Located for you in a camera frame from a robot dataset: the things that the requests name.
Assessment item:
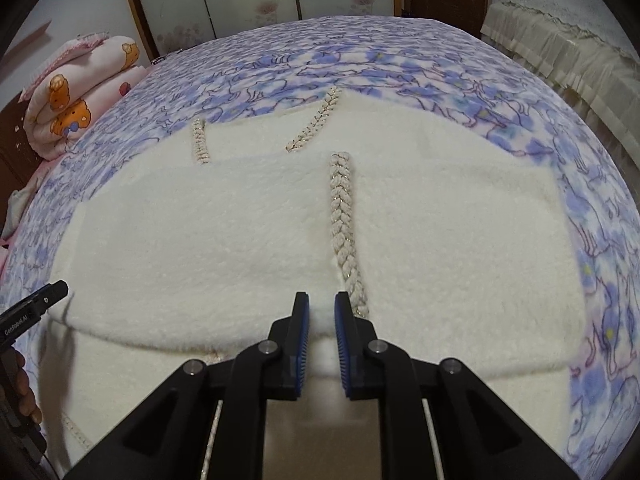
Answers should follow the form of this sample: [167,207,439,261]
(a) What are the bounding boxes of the white fluffy braided-trim cardigan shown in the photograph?
[37,87,587,480]

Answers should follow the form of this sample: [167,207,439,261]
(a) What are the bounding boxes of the pink wall shelf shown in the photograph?
[20,20,53,53]

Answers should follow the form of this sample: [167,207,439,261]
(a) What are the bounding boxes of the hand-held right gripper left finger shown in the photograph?
[62,291,312,480]

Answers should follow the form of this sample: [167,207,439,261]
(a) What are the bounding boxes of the white lace cover cloth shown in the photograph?
[487,0,640,76]

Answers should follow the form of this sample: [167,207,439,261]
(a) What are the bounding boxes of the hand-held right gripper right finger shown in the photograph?
[334,291,581,480]

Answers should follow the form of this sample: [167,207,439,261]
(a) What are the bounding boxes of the person's left hand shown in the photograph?
[10,348,44,427]

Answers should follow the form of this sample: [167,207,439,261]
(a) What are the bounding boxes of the pink bear-print rolled quilt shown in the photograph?
[22,32,151,161]

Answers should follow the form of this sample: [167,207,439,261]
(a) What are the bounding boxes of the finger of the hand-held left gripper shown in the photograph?
[32,280,69,312]

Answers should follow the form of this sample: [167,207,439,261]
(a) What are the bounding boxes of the cream pleated furniture cover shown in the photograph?
[480,2,640,161]

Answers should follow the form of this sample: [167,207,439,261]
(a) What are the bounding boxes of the purple cat-print blanket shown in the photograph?
[0,15,636,480]

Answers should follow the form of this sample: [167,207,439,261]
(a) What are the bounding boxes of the dark wooden headboard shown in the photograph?
[0,95,46,196]

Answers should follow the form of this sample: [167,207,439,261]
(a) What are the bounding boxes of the grey crumpled cloth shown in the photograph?
[2,190,32,238]

